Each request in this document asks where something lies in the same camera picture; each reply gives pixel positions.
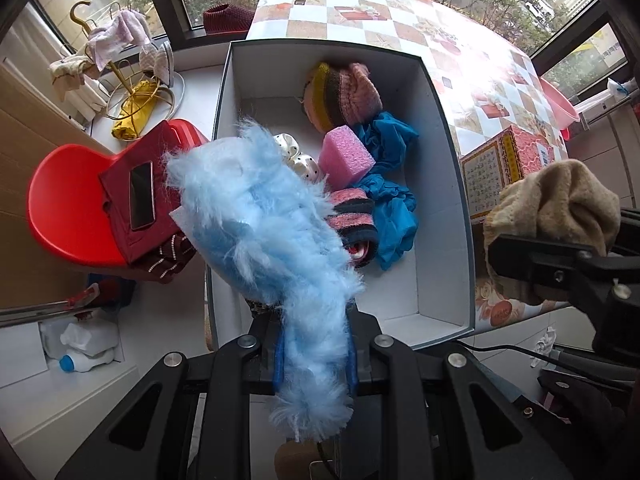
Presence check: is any metal bar red handle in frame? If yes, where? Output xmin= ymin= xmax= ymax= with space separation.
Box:
xmin=0 ymin=282 xmax=101 ymax=329

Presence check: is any red plastic chair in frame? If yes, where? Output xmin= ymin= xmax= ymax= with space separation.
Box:
xmin=27 ymin=119 xmax=209 ymax=269

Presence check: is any white plastic jug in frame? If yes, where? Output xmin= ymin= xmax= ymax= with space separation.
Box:
xmin=40 ymin=317 xmax=121 ymax=361

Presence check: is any white crumpled cloth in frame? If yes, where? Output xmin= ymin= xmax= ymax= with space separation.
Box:
xmin=534 ymin=327 xmax=559 ymax=357

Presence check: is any checked printed tablecloth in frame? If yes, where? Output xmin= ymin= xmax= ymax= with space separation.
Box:
xmin=245 ymin=0 xmax=581 ymax=333

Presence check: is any pale pink cloth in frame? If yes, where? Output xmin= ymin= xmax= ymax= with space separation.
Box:
xmin=87 ymin=10 xmax=151 ymax=72

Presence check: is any gold wire rack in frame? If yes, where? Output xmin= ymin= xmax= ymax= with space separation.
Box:
xmin=69 ymin=0 xmax=187 ymax=122

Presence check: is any pink black striped sock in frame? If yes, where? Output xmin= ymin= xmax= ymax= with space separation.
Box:
xmin=327 ymin=187 xmax=380 ymax=269

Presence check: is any white bow cloth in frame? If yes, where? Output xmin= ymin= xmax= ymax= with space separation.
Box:
xmin=139 ymin=42 xmax=174 ymax=84

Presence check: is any grey cardboard box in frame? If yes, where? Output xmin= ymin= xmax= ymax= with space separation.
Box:
xmin=205 ymin=40 xmax=476 ymax=352

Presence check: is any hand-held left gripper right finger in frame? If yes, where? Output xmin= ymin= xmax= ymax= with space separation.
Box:
xmin=346 ymin=309 xmax=576 ymax=480

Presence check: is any pink sponge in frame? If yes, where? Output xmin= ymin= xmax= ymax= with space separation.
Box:
xmin=318 ymin=127 xmax=376 ymax=189

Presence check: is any black cable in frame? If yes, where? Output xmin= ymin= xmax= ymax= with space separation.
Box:
xmin=451 ymin=339 xmax=567 ymax=367

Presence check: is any pink plastic basin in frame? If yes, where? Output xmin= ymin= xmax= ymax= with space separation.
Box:
xmin=540 ymin=76 xmax=581 ymax=127

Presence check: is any dark red bag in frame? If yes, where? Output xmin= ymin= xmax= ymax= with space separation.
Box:
xmin=98 ymin=121 xmax=202 ymax=266

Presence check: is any blue glove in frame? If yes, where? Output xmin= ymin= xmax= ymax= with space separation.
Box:
xmin=360 ymin=172 xmax=419 ymax=271

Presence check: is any light blue fluffy cloth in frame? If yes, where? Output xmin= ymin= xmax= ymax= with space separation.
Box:
xmin=165 ymin=119 xmax=367 ymax=444

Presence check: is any blue scrunchie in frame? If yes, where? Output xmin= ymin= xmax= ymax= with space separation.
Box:
xmin=356 ymin=111 xmax=420 ymax=172

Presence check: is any red printed carton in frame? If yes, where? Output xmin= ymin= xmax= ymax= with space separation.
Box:
xmin=459 ymin=126 xmax=569 ymax=220

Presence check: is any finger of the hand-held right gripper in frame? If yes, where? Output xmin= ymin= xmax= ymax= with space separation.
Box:
xmin=487 ymin=233 xmax=640 ymax=312
xmin=607 ymin=207 xmax=640 ymax=257

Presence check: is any cream polka-dot scrunchie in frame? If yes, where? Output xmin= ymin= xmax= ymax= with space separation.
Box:
xmin=272 ymin=132 xmax=324 ymax=184

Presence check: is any white bottle blue cap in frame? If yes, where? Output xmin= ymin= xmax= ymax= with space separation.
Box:
xmin=59 ymin=347 xmax=116 ymax=374

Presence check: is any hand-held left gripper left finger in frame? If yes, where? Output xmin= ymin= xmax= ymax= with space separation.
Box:
xmin=55 ymin=310 xmax=287 ymax=480

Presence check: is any dark red striped cloth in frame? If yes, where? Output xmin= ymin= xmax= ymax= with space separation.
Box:
xmin=137 ymin=232 xmax=196 ymax=285

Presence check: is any beige knit cloth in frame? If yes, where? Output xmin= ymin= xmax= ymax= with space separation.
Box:
xmin=482 ymin=159 xmax=621 ymax=307

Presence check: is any yellow cloth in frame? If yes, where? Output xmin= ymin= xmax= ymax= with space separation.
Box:
xmin=111 ymin=80 xmax=161 ymax=141

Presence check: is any dark red knit slipper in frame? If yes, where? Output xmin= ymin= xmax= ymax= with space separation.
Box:
xmin=202 ymin=4 xmax=256 ymax=36

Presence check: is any cream cloth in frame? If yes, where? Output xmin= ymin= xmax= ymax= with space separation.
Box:
xmin=48 ymin=57 xmax=101 ymax=104

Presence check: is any smartphone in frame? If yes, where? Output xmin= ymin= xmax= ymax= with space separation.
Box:
xmin=129 ymin=161 xmax=156 ymax=231

